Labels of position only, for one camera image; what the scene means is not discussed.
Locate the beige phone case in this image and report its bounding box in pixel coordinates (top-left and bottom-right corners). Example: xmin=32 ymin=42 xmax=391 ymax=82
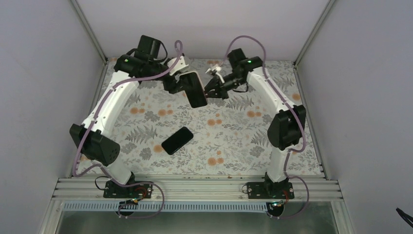
xmin=184 ymin=71 xmax=209 ymax=109

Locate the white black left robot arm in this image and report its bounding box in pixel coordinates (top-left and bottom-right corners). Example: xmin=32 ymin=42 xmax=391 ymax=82
xmin=69 ymin=35 xmax=188 ymax=198

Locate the aluminium front rail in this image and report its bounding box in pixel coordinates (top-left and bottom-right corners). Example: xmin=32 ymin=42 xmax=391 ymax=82
xmin=52 ymin=175 xmax=343 ymax=202

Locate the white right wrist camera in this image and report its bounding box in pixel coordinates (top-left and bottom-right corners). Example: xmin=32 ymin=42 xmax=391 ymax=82
xmin=205 ymin=64 xmax=225 ymax=83

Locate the black object at edge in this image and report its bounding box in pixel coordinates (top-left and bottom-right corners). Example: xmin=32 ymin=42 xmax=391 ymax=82
xmin=396 ymin=208 xmax=413 ymax=227

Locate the aluminium frame post right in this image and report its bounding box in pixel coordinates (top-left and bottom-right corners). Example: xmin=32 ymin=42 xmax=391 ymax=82
xmin=294 ymin=0 xmax=336 ymax=69

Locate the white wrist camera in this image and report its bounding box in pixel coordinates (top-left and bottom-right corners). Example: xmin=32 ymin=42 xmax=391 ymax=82
xmin=166 ymin=56 xmax=189 ymax=76
xmin=205 ymin=64 xmax=225 ymax=83

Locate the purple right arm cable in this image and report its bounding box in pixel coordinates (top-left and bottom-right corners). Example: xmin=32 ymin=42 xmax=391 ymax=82
xmin=223 ymin=35 xmax=310 ymax=219

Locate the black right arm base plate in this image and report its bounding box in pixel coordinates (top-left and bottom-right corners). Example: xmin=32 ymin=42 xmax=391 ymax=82
xmin=241 ymin=182 xmax=295 ymax=199

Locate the floral patterned table mat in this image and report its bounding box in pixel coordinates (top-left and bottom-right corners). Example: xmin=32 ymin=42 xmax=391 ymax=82
xmin=77 ymin=57 xmax=323 ymax=176

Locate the aluminium frame post left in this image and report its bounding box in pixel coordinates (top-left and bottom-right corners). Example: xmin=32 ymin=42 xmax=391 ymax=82
xmin=69 ymin=0 xmax=108 ymax=64

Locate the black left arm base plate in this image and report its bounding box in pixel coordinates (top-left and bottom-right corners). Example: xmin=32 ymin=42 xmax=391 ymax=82
xmin=103 ymin=180 xmax=153 ymax=199

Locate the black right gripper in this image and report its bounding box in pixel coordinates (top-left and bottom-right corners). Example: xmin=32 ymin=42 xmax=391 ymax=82
xmin=201 ymin=72 xmax=246 ymax=99

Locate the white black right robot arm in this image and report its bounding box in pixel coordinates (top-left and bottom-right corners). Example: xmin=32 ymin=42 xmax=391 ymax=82
xmin=205 ymin=49 xmax=306 ymax=198

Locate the aluminium frame post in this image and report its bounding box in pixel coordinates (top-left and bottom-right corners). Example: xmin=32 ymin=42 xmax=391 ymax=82
xmin=69 ymin=0 xmax=108 ymax=64
xmin=294 ymin=0 xmax=336 ymax=69

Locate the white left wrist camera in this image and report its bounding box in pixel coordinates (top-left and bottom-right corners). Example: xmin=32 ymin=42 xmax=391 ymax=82
xmin=166 ymin=56 xmax=189 ymax=76

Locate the slotted grey cable duct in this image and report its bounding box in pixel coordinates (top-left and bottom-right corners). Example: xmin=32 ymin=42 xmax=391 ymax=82
xmin=62 ymin=201 xmax=267 ymax=213

